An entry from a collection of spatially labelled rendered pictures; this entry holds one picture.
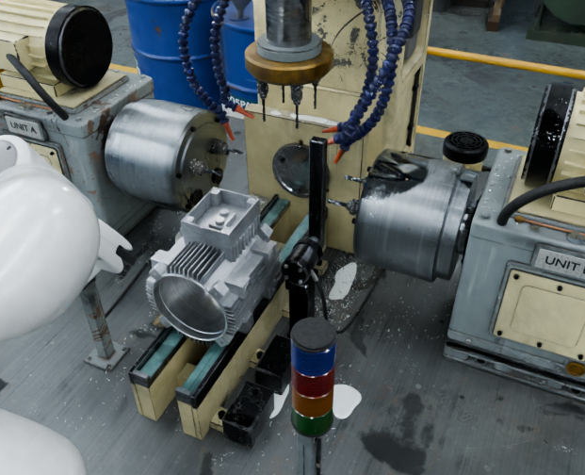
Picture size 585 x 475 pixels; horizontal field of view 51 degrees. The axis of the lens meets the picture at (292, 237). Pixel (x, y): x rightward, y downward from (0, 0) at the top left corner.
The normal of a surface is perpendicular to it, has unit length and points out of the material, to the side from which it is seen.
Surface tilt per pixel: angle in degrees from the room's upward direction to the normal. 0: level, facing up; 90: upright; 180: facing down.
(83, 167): 90
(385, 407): 0
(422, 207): 47
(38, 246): 42
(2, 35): 0
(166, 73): 90
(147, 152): 58
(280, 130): 90
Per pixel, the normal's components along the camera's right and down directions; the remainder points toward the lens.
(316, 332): -0.01, -0.78
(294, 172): -0.41, 0.57
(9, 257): 0.29, -0.42
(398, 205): -0.33, -0.05
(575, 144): -0.39, 0.23
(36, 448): 0.66, -0.70
